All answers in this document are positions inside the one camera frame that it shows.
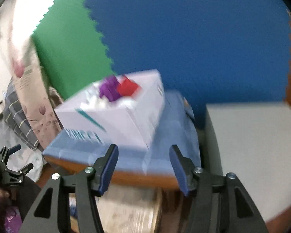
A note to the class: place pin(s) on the white patterned sheet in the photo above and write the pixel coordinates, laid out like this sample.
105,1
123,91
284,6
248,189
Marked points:
23,157

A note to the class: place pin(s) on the white XINCCI shoe box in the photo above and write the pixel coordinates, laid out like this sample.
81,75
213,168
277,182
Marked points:
130,122

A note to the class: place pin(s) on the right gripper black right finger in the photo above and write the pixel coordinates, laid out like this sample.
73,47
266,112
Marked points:
219,203

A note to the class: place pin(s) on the purple bra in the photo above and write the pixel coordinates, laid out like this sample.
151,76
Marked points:
108,89

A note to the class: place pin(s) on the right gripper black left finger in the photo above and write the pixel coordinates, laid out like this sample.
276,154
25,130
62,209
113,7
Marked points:
51,211

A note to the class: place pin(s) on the white underwear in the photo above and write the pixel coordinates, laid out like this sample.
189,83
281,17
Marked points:
95,103

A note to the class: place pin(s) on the red underwear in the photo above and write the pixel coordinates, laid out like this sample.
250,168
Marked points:
127,87

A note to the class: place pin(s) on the grey plaid bedding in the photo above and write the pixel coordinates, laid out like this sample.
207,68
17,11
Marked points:
15,118

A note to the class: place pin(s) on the purple patterned sleeve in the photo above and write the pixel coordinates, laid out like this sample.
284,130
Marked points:
10,219

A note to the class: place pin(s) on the pink floral curtain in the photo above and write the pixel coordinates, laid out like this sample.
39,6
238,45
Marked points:
32,86

